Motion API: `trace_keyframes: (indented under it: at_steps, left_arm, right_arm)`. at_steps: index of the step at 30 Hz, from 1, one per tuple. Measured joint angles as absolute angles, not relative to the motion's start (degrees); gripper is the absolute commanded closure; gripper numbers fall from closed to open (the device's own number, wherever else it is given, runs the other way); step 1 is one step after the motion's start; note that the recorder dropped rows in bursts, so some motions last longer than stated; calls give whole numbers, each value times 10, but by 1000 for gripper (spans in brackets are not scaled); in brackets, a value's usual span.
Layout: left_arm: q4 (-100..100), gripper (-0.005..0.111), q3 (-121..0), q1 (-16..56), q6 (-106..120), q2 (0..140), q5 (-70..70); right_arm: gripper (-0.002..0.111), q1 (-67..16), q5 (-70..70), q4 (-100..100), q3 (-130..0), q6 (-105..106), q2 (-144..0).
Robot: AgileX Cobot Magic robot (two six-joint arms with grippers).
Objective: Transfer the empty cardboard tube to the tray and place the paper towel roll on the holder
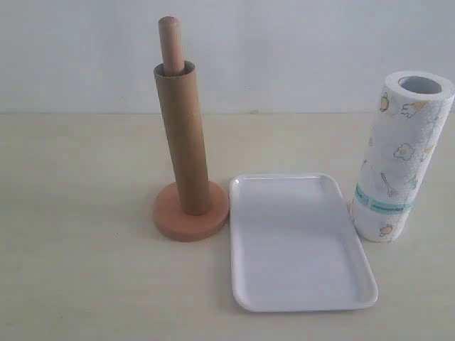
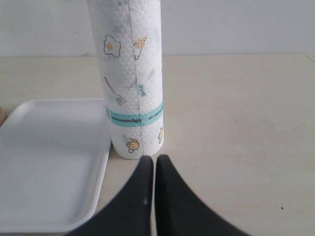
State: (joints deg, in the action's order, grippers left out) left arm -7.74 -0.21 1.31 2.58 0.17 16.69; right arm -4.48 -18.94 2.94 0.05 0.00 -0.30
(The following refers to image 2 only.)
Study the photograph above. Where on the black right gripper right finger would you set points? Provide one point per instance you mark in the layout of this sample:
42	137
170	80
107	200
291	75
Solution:
179	211

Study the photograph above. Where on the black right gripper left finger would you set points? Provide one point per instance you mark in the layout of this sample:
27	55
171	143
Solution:
129	212

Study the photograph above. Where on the printed white paper towel roll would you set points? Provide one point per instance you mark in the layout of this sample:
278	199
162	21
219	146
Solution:
127	38

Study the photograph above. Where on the white rectangular plastic tray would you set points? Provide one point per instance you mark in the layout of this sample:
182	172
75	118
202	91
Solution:
53	156

